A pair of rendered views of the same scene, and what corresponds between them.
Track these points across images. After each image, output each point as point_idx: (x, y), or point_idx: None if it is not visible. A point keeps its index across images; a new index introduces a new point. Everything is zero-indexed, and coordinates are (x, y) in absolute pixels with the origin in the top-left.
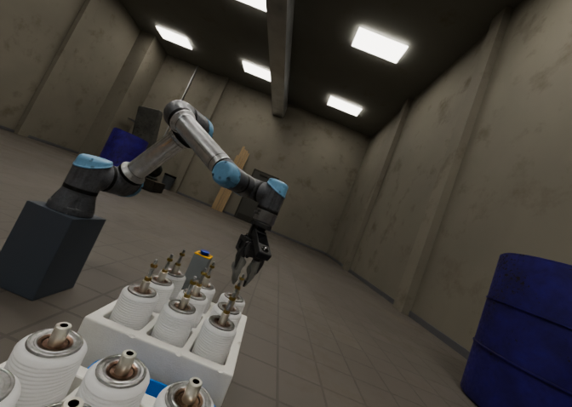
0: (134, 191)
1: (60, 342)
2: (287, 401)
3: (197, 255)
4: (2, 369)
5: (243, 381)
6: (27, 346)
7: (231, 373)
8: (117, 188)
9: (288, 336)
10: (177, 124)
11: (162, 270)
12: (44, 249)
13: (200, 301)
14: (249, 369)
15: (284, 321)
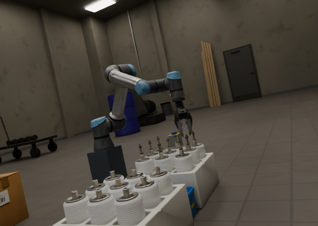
0: (124, 123)
1: (114, 176)
2: (259, 184)
3: (170, 136)
4: (101, 183)
5: (228, 185)
6: (105, 179)
7: (193, 171)
8: (115, 127)
9: (271, 157)
10: (113, 80)
11: (149, 149)
12: (105, 169)
13: (172, 153)
14: (234, 179)
15: (269, 150)
